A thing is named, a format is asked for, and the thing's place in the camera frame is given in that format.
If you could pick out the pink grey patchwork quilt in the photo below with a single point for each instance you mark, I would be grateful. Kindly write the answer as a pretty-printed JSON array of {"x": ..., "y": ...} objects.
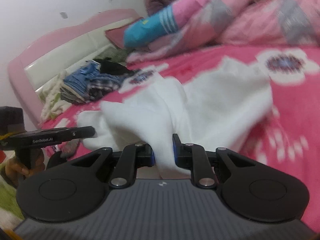
[{"x": 236, "y": 22}]

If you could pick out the dark smartphone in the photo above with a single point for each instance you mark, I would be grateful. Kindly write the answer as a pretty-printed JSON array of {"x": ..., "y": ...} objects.
[{"x": 70, "y": 148}]

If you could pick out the white fleece garment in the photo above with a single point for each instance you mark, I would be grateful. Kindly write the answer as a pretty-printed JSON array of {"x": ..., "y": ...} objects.
[{"x": 216, "y": 108}]

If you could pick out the blue plaid folded clothes pile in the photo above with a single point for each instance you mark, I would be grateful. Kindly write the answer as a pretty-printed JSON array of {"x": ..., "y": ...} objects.
[{"x": 87, "y": 84}]

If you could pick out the pink bed headboard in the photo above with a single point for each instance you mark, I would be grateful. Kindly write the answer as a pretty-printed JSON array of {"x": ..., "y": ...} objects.
[{"x": 63, "y": 49}]

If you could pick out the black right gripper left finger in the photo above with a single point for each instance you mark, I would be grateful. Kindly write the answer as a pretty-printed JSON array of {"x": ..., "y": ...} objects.
[{"x": 76, "y": 188}]

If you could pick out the blue striped pillow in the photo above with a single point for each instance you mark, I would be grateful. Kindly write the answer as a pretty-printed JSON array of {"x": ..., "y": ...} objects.
[{"x": 147, "y": 30}]

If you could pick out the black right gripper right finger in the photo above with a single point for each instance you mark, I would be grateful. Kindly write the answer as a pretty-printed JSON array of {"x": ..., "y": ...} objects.
[{"x": 251, "y": 189}]

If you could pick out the white green patterned cloth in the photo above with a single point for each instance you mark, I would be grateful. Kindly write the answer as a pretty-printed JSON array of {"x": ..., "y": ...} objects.
[{"x": 50, "y": 96}]

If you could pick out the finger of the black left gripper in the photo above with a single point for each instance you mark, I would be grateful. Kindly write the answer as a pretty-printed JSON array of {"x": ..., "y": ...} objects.
[{"x": 47, "y": 137}]

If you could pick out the dark red cushion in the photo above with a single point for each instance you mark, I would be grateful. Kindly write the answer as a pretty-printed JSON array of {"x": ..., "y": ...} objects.
[{"x": 114, "y": 32}]

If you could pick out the black garment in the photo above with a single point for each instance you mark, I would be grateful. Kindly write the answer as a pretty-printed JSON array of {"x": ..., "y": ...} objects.
[{"x": 113, "y": 68}]

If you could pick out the person's left hand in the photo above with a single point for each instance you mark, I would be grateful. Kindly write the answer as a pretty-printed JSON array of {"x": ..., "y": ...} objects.
[{"x": 13, "y": 168}]

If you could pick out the pink floral bed sheet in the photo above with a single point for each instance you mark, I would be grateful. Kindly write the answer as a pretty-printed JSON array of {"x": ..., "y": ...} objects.
[{"x": 286, "y": 138}]

